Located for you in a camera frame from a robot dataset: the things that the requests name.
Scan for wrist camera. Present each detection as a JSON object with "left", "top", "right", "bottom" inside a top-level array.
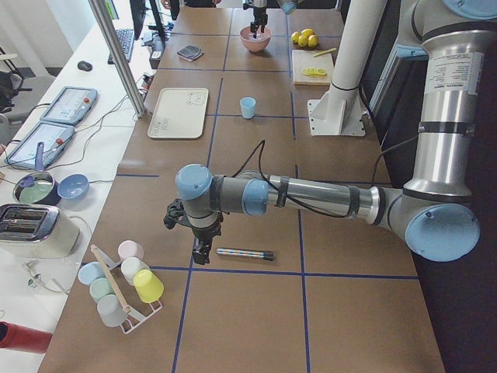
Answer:
[{"left": 163, "top": 198, "right": 190, "bottom": 230}]

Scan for light blue cup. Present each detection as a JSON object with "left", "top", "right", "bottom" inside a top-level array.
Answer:
[{"left": 239, "top": 96, "right": 256, "bottom": 119}]

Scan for teach pendant far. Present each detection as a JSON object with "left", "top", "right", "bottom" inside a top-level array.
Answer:
[{"left": 40, "top": 86, "right": 98, "bottom": 126}]

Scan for cream toaster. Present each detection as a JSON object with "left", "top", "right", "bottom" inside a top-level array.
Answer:
[{"left": 1, "top": 204, "right": 80, "bottom": 259}]

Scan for pink cup on rack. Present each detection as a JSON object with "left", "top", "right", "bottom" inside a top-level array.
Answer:
[{"left": 117, "top": 240, "right": 144, "bottom": 261}]

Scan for black computer mouse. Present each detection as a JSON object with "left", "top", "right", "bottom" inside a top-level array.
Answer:
[{"left": 77, "top": 61, "right": 92, "bottom": 71}]

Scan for lemon slices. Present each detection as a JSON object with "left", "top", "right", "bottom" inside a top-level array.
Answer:
[{"left": 302, "top": 68, "right": 328, "bottom": 77}]

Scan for yellow-green knife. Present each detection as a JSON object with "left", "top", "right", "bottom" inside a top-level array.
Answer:
[{"left": 312, "top": 47, "right": 337, "bottom": 58}]

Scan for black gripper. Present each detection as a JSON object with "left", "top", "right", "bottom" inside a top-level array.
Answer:
[
  {"left": 192, "top": 221, "right": 221, "bottom": 265},
  {"left": 250, "top": 7, "right": 268, "bottom": 38}
]

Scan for blue saucepan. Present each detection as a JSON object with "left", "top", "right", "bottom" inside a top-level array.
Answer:
[{"left": 12, "top": 141, "right": 61, "bottom": 206}]

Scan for blue bowl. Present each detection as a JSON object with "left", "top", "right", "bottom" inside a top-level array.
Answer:
[{"left": 57, "top": 174, "right": 89, "bottom": 200}]

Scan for grey folded cloth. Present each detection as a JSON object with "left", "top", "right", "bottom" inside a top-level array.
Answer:
[{"left": 177, "top": 45, "right": 203, "bottom": 61}]

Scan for grey cup on rack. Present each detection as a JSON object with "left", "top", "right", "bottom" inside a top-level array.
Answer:
[{"left": 97, "top": 294, "right": 127, "bottom": 327}]

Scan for teach pendant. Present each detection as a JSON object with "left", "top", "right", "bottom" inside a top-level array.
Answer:
[
  {"left": 5, "top": 121, "right": 75, "bottom": 169},
  {"left": 40, "top": 86, "right": 98, "bottom": 126}
]

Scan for pink bowl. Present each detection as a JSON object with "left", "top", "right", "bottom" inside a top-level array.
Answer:
[{"left": 239, "top": 26, "right": 272, "bottom": 53}]

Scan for yellow cup on rack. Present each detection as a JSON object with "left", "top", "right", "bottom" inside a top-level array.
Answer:
[{"left": 134, "top": 269, "right": 165, "bottom": 303}]

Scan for black keyboard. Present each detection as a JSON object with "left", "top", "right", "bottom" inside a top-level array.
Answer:
[{"left": 115, "top": 29, "right": 134, "bottom": 62}]

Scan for pile of ice cubes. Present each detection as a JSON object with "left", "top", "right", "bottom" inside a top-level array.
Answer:
[{"left": 245, "top": 31, "right": 266, "bottom": 40}]

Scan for steel muddler black tip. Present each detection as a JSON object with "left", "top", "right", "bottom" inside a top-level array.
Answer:
[{"left": 216, "top": 248, "right": 274, "bottom": 261}]

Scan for cream bear tray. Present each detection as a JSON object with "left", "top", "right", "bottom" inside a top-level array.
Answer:
[{"left": 148, "top": 88, "right": 209, "bottom": 140}]

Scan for green cup on rack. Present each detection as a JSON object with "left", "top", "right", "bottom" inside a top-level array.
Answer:
[{"left": 89, "top": 277, "right": 114, "bottom": 303}]

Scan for white cup on rack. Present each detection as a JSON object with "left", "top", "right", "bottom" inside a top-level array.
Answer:
[{"left": 120, "top": 256, "right": 150, "bottom": 286}]

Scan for teach pendant near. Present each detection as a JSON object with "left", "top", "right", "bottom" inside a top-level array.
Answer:
[{"left": 5, "top": 121, "right": 75, "bottom": 169}]

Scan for aluminium frame post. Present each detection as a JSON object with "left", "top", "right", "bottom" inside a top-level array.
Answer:
[{"left": 89, "top": 0, "right": 146, "bottom": 118}]

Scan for white wire cup rack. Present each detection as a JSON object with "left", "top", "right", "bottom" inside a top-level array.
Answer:
[{"left": 90, "top": 244, "right": 163, "bottom": 335}]

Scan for blue cup on rack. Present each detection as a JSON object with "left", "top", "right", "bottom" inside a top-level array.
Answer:
[{"left": 78, "top": 261, "right": 105, "bottom": 286}]

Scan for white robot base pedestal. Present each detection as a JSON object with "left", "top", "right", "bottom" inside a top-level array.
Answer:
[{"left": 308, "top": 0, "right": 387, "bottom": 137}]

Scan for wooden cutting board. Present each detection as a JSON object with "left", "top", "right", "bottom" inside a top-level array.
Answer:
[{"left": 291, "top": 50, "right": 334, "bottom": 86}]

